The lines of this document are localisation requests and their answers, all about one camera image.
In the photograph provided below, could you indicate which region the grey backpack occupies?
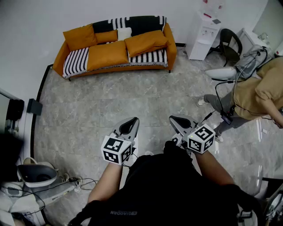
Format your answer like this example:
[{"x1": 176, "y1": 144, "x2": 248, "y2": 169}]
[{"x1": 234, "y1": 45, "x2": 269, "y2": 79}]

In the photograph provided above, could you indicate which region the black chair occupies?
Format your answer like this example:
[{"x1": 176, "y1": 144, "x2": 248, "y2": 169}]
[{"x1": 207, "y1": 28, "x2": 243, "y2": 67}]

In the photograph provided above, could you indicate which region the person's black shirt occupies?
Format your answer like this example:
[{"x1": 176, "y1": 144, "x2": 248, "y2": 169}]
[{"x1": 68, "y1": 140, "x2": 266, "y2": 226}]

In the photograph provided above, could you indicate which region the black bag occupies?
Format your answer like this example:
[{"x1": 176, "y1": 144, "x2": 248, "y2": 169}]
[{"x1": 6, "y1": 99, "x2": 25, "y2": 121}]

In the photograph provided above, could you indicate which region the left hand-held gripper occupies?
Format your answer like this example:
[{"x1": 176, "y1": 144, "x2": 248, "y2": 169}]
[{"x1": 101, "y1": 117, "x2": 140, "y2": 166}]

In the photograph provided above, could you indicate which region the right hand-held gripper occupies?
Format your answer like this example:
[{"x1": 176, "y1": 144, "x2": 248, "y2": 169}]
[{"x1": 169, "y1": 114, "x2": 216, "y2": 154}]

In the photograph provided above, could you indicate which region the orange cushion with black zipper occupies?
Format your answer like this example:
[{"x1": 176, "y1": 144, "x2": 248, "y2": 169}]
[{"x1": 124, "y1": 30, "x2": 171, "y2": 58}]

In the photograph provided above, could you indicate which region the small black device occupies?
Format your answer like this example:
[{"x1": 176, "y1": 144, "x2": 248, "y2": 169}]
[{"x1": 221, "y1": 105, "x2": 235, "y2": 124}]

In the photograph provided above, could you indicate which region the small orange cushion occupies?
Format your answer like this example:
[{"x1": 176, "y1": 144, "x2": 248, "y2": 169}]
[{"x1": 95, "y1": 30, "x2": 119, "y2": 44}]

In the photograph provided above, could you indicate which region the grey white headset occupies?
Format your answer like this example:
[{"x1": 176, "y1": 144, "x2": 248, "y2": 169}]
[{"x1": 17, "y1": 157, "x2": 58, "y2": 188}]

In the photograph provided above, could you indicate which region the large orange cushion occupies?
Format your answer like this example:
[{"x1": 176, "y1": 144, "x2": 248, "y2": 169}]
[
  {"x1": 86, "y1": 40, "x2": 130, "y2": 72},
  {"x1": 62, "y1": 23, "x2": 98, "y2": 52}
]

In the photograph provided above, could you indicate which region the white cabinet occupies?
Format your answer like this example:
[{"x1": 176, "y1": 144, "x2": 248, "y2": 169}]
[{"x1": 237, "y1": 28, "x2": 276, "y2": 59}]

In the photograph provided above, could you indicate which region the long black cable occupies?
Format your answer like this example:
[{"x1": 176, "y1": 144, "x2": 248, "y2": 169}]
[{"x1": 211, "y1": 77, "x2": 236, "y2": 115}]

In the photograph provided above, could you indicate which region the black floor trim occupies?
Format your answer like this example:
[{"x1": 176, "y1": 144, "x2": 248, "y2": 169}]
[{"x1": 31, "y1": 64, "x2": 54, "y2": 159}]

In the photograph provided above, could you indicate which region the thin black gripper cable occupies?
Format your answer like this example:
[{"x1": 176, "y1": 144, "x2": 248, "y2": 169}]
[{"x1": 122, "y1": 153, "x2": 139, "y2": 168}]

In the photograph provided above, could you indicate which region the black box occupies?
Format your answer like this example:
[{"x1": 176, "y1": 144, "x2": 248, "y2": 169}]
[{"x1": 27, "y1": 98, "x2": 43, "y2": 116}]

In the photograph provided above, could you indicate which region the small white cushion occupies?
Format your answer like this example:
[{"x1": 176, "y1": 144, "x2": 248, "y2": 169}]
[{"x1": 116, "y1": 27, "x2": 133, "y2": 41}]

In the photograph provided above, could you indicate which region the white strap with buckle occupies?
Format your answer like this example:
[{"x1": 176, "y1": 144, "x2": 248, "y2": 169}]
[{"x1": 237, "y1": 209, "x2": 258, "y2": 226}]

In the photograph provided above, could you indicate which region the person's left forearm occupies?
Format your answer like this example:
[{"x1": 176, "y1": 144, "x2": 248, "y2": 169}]
[{"x1": 87, "y1": 162, "x2": 123, "y2": 203}]

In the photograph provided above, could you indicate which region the white water dispenser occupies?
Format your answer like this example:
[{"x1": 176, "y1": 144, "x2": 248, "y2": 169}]
[{"x1": 185, "y1": 10, "x2": 222, "y2": 61}]

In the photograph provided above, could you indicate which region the person's right forearm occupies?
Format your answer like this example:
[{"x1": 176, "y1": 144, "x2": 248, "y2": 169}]
[{"x1": 193, "y1": 150, "x2": 235, "y2": 186}]

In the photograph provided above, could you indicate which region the black floor cable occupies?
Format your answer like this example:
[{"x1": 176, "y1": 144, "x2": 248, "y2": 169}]
[{"x1": 0, "y1": 177, "x2": 98, "y2": 216}]

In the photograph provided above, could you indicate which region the orange sofa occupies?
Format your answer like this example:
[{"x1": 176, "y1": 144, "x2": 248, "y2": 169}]
[{"x1": 52, "y1": 15, "x2": 177, "y2": 82}]

